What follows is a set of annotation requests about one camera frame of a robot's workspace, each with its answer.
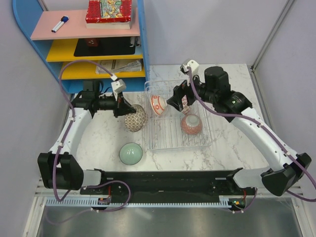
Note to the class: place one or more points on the aluminium frame post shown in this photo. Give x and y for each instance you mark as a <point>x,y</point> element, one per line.
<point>277,25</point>

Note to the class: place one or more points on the brown lattice bowl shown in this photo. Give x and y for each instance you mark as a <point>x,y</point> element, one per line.
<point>135,121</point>

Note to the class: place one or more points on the blue white marker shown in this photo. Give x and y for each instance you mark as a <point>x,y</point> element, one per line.
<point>63,20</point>

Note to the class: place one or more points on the blue shelf unit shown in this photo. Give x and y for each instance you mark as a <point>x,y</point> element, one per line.
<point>66,49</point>

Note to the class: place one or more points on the grey floral bowl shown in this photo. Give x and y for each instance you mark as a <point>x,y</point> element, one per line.
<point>191,124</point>

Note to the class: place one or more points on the red patterned book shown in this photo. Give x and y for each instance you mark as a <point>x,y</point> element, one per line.
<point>109,14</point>

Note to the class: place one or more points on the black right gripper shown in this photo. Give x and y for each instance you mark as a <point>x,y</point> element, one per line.
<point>178,92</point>

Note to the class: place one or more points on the blue triangle pattern bowl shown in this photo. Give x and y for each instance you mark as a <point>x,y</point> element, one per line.
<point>186,108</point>

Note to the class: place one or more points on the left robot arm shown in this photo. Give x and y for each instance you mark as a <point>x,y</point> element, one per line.
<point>59,168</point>

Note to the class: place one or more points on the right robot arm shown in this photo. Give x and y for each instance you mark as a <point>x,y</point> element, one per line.
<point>286,166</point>

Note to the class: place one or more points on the folded newspaper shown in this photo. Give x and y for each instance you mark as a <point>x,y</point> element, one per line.
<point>122,65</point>

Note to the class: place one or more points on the orange floral bowl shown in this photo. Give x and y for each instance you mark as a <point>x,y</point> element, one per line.
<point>158,104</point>

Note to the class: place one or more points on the white wire dish rack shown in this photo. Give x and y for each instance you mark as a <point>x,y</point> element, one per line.
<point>164,132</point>

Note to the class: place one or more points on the dark red box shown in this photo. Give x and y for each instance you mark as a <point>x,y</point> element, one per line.
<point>92,42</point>

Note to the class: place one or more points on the pale green bowl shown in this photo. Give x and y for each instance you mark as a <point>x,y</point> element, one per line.
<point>131,153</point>

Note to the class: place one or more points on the white slotted cable duct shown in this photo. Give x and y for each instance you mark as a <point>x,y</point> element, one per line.
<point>221,202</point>

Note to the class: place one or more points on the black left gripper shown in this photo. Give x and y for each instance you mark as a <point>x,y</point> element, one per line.
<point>121,107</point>

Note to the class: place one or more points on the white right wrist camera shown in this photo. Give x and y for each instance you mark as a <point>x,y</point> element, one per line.
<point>184,68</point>

